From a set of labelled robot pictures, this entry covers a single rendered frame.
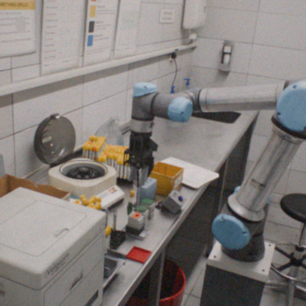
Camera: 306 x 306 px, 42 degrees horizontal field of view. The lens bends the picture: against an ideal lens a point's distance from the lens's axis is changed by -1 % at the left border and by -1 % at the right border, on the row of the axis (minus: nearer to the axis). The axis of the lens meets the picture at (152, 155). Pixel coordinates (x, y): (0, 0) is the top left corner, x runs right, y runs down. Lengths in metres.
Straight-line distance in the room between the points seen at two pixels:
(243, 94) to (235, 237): 0.42
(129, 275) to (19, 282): 0.51
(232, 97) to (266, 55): 2.39
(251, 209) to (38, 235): 0.59
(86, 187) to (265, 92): 0.77
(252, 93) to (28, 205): 0.70
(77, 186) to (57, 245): 0.70
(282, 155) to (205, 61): 2.69
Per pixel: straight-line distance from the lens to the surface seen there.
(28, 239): 0.94
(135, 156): 1.30
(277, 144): 1.10
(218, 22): 3.69
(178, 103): 1.20
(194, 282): 2.74
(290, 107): 1.05
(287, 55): 3.61
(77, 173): 1.73
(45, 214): 1.02
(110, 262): 1.27
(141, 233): 1.49
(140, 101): 1.25
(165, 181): 1.76
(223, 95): 1.27
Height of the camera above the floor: 1.69
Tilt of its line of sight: 21 degrees down
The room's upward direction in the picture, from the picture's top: 5 degrees clockwise
